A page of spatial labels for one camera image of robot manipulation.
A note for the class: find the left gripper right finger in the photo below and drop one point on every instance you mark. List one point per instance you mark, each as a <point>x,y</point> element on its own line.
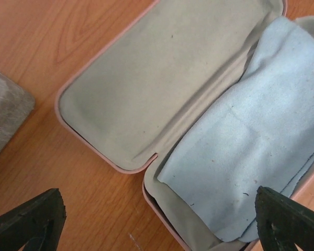
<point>282,223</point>

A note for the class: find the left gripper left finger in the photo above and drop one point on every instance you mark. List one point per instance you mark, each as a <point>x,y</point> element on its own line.
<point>36,224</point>

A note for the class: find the blue cleaning cloth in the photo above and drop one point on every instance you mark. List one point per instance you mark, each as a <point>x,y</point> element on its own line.
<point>260,132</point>

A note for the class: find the pink glasses case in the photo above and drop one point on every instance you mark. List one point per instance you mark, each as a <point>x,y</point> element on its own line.
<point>134,102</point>

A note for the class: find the grey glasses case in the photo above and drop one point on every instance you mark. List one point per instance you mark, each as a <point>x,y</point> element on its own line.
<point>15,106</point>

